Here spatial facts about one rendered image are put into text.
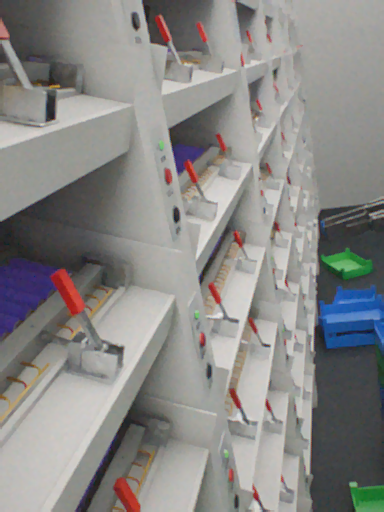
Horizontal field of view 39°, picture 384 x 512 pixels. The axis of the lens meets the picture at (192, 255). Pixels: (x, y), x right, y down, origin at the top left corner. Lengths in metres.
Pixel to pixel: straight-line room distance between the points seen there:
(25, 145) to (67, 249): 0.27
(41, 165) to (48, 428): 0.18
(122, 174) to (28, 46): 0.15
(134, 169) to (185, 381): 0.25
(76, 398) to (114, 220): 0.22
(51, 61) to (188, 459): 0.44
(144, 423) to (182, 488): 0.08
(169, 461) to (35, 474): 0.31
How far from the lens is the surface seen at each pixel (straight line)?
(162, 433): 0.66
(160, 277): 0.58
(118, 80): 0.54
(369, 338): 2.74
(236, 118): 1.23
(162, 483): 0.64
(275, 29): 2.62
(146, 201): 0.56
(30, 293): 0.53
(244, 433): 1.00
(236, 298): 1.02
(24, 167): 0.36
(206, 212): 0.83
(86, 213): 0.58
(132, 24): 0.58
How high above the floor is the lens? 1.37
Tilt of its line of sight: 18 degrees down
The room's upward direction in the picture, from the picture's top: 12 degrees counter-clockwise
